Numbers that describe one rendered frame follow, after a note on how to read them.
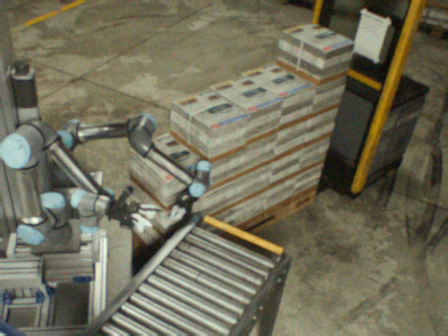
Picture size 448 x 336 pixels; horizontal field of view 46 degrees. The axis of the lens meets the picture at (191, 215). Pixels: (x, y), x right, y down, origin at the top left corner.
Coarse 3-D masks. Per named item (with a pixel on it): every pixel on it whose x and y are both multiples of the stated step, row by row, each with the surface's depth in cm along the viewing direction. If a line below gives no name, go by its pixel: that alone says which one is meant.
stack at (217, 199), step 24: (168, 144) 313; (264, 144) 327; (288, 144) 344; (144, 168) 302; (192, 168) 296; (216, 168) 310; (240, 168) 324; (264, 168) 341; (288, 168) 360; (168, 192) 292; (216, 192) 322; (240, 192) 340; (264, 192) 359; (288, 192) 379; (168, 216) 304; (216, 216) 337; (240, 216) 356; (264, 216) 378; (144, 240) 341; (168, 240) 319; (240, 240) 373
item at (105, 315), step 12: (192, 216) 270; (180, 228) 262; (180, 240) 256; (168, 252) 249; (156, 264) 243; (144, 276) 237; (132, 288) 231; (120, 300) 226; (108, 312) 221; (120, 312) 226; (96, 324) 216
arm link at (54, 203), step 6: (42, 198) 235; (48, 198) 236; (54, 198) 236; (60, 198) 237; (42, 204) 232; (48, 204) 232; (54, 204) 233; (60, 204) 235; (48, 210) 232; (54, 210) 234; (60, 210) 236; (54, 216) 233; (60, 216) 237; (66, 216) 243; (60, 222) 240
